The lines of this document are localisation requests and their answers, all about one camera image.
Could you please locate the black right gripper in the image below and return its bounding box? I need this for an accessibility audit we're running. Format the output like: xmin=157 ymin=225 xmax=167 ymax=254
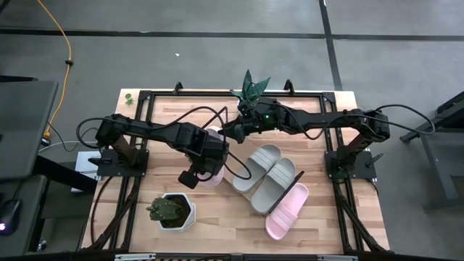
xmin=221 ymin=97 xmax=283 ymax=145

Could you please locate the wooden shelf with black frame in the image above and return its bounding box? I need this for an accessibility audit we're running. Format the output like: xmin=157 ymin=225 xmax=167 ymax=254
xmin=186 ymin=105 xmax=305 ymax=218

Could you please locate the pink slide sandal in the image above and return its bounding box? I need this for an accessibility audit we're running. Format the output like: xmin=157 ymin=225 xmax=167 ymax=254
xmin=198 ymin=125 xmax=226 ymax=189
xmin=264 ymin=183 xmax=310 ymax=241

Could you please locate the grey slide sandal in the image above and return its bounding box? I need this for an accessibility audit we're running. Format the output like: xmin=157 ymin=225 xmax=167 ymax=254
xmin=249 ymin=157 xmax=297 ymax=215
xmin=231 ymin=144 xmax=283 ymax=194

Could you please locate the snake plant in white pot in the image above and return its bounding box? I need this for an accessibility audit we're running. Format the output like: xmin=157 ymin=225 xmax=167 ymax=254
xmin=229 ymin=69 xmax=272 ymax=104

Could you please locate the cactus in white hexagonal pot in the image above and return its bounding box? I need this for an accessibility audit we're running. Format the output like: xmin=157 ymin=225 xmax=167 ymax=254
xmin=146 ymin=192 xmax=197 ymax=232

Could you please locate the black desk beam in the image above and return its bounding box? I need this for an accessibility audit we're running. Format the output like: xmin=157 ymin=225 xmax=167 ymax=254
xmin=34 ymin=154 xmax=98 ymax=193

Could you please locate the dark grey desk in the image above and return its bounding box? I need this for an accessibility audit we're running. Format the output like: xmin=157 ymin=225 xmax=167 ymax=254
xmin=0 ymin=174 xmax=48 ymax=259

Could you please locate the dark grey desk panel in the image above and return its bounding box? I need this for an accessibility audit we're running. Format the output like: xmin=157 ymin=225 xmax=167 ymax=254
xmin=0 ymin=80 xmax=59 ymax=181

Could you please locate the black computer mouse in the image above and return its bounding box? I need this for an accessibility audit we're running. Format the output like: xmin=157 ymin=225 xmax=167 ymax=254
xmin=0 ymin=198 xmax=22 ymax=236

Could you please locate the grey metal stand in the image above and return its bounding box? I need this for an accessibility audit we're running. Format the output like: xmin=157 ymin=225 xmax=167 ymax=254
xmin=399 ymin=90 xmax=464 ymax=211

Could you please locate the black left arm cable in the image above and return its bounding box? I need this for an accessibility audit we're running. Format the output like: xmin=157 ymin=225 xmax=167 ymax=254
xmin=75 ymin=105 xmax=253 ymax=181

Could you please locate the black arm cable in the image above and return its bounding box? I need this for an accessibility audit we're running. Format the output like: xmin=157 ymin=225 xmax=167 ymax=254
xmin=75 ymin=105 xmax=253 ymax=181
xmin=282 ymin=104 xmax=436 ymax=141

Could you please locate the black aluminium table frame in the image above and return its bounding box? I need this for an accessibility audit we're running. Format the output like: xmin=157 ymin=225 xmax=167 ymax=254
xmin=78 ymin=89 xmax=392 ymax=254

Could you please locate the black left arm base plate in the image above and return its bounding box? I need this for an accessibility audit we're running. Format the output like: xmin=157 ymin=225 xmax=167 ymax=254
xmin=96 ymin=149 xmax=150 ymax=178

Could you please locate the silver metal bracket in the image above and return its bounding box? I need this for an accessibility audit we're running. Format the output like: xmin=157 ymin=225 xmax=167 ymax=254
xmin=114 ymin=253 xmax=157 ymax=261
xmin=317 ymin=254 xmax=359 ymax=261

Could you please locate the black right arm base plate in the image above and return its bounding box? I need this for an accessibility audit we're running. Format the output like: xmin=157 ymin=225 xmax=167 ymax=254
xmin=324 ymin=150 xmax=378 ymax=181

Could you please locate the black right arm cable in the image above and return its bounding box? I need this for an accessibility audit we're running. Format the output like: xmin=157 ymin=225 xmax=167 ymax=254
xmin=282 ymin=104 xmax=436 ymax=141

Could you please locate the yellow cable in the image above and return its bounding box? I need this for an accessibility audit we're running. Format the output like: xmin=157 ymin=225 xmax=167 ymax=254
xmin=36 ymin=0 xmax=73 ymax=138

